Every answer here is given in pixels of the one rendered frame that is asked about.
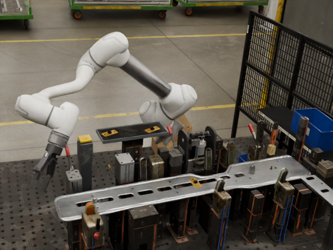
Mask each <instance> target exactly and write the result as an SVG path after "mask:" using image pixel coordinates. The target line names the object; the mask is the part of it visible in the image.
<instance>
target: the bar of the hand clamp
mask: <svg viewBox="0 0 333 250"><path fill-rule="evenodd" d="M266 126H267V124H266V123H265V121H263V120H261V121H257V131H256V145H257V147H258V148H259V143H260V146H261V148H259V149H260V150H263V137H264V128H265V127H266ZM257 151H258V149H257Z"/></svg>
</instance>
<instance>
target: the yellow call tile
mask: <svg viewBox="0 0 333 250"><path fill-rule="evenodd" d="M78 139H79V141H80V143H85V142H92V139H91V137H90V136H89V135H81V136H78Z"/></svg>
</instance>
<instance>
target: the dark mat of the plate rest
mask: <svg viewBox="0 0 333 250"><path fill-rule="evenodd" d="M154 126H157V127H159V128H160V129H159V130H157V131H154V132H151V133H147V132H146V131H145V130H146V129H148V128H151V127H154ZM110 130H116V131H117V132H118V133H116V134H113V135H109V136H106V137H104V136H103V135H102V133H104V132H107V131H110ZM97 131H98V132H99V134H100V136H101V137H102V139H103V140H111V139H118V138H126V137H133V136H140V135H147V134H154V133H162V132H167V131H166V130H165V129H164V128H163V126H162V125H161V124H160V123H159V122H158V123H150V124H143V125H132V126H124V127H116V128H108V129H101V130H97Z"/></svg>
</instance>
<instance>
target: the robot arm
mask: <svg viewBox="0 0 333 250"><path fill-rule="evenodd" d="M107 65H108V66H113V67H119V68H120V69H121V70H123V71H124V72H126V73H127V74H128V75H130V76H131V77H132V78H134V79H135V80H136V81H138V82H139V83H140V84H142V85H143V86H145V87H146V88H147V89H149V90H150V91H151V92H153V93H154V94H155V95H157V96H158V98H159V100H158V101H147V102H145V103H143V104H142V106H141V107H140V109H139V114H140V118H141V120H142V122H143V123H148V122H156V121H160V122H161V123H162V124H163V126H164V127H165V128H166V129H167V126H168V125H169V126H170V127H171V130H172V133H173V137H175V136H176V135H177V134H178V132H179V130H182V129H184V125H182V124H181V123H180V121H179V120H178V119H177V118H178V117H180V116H182V115H183V114H185V113H186V112H187V111H189V110H190V109H191V108H192V107H193V106H194V104H195V103H196V100H197V94H196V92H195V90H194V89H193V87H191V86H189V85H186V84H183V85H178V84H175V83H166V82H165V81H164V80H163V79H161V78H160V77H159V76H157V75H156V74H155V73H154V72H152V71H151V70H150V69H148V68H147V67H146V66H145V65H144V64H142V63H141V62H140V61H138V60H137V59H136V58H135V57H134V56H132V55H131V54H130V53H129V50H128V40H127V38H126V37H125V36H124V35H123V34H122V33H120V32H112V33H109V34H107V35H105V36H104V37H102V38H101V39H100V40H99V41H97V42H96V43H95V44H94V45H93V46H92V47H91V48H90V49H89V50H88V51H87V52H86V53H85V54H84V55H83V56H82V58H81V59H80V61H79V63H78V66H77V70H76V79H75V80H74V81H72V82H69V83H65V84H61V85H57V86H53V87H49V88H46V89H44V90H42V91H40V92H39V93H35V94H33V95H21V96H19V97H18V99H17V102H16V105H15V110H16V112H17V113H18V114H19V115H21V116H22V117H24V118H26V119H28V120H30V121H32V122H34V123H37V124H41V125H45V126H47V127H49V128H51V129H52V131H51V133H50V136H49V138H48V142H49V143H48V144H47V146H46V148H45V150H46V151H47V152H48V153H46V152H45V153H44V155H43V157H42V158H41V160H40V161H39V163H38V165H37V166H36V168H35V170H34V172H35V174H34V176H33V178H32V181H31V183H30V187H32V188H36V187H37V185H38V182H39V180H40V177H41V175H42V174H41V172H42V171H43V170H44V169H45V167H46V166H47V174H46V175H45V176H44V179H43V181H42V184H41V186H40V189H41V190H44V191H46V189H47V186H48V184H49V181H50V179H51V178H53V175H54V171H55V167H56V162H57V160H58V158H57V157H56V156H57V155H58V156H60V155H61V153H62V150H63V149H62V148H65V147H66V145H67V142H68V140H69V138H70V136H71V134H72V133H73V132H74V130H75V127H76V125H77V122H78V117H79V108H78V107H77V106H76V105H75V104H73V103H70V102H65V103H63V104H62V105H61V106H60V108H59V107H55V106H53V105H51V102H50V100H49V99H50V98H54V97H59V96H63V95H68V94H73V93H76V92H79V91H81V90H83V89H84V88H85V87H86V86H87V85H88V83H89V82H90V81H91V80H92V78H93V77H94V75H95V74H96V73H98V72H99V71H100V70H101V69H103V68H104V67H105V66H107ZM167 130H168V129H167ZM171 140H172V138H171V136H170V134H168V135H164V136H158V137H157V138H156V140H155V141H154V143H156V144H159V143H160V142H161V141H163V143H164V145H165V146H167V145H168V144H169V142H170V141H171Z"/></svg>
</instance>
